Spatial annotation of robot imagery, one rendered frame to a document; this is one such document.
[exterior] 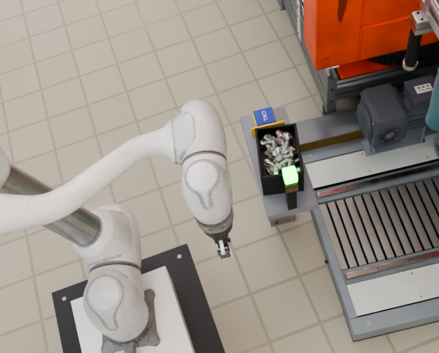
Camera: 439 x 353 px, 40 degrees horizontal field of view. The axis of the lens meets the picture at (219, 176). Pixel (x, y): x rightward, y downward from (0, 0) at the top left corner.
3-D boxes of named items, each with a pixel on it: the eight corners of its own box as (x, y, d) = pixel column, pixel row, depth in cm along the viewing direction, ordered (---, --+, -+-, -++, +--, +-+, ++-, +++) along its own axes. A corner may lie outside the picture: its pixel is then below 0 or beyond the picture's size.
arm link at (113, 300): (98, 346, 183) (74, 326, 164) (98, 288, 192) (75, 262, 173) (151, 339, 182) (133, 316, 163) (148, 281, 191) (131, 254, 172)
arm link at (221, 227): (194, 228, 136) (199, 239, 141) (234, 220, 136) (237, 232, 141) (189, 193, 141) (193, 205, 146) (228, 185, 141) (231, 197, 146)
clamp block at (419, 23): (445, 29, 174) (449, 15, 170) (414, 36, 174) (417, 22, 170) (438, 17, 177) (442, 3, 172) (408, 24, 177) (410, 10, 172)
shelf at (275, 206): (318, 209, 203) (318, 204, 200) (268, 220, 203) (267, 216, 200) (285, 111, 226) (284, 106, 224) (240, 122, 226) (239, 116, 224)
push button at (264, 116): (276, 125, 219) (276, 120, 217) (258, 129, 219) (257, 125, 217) (272, 110, 222) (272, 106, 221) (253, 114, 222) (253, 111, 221)
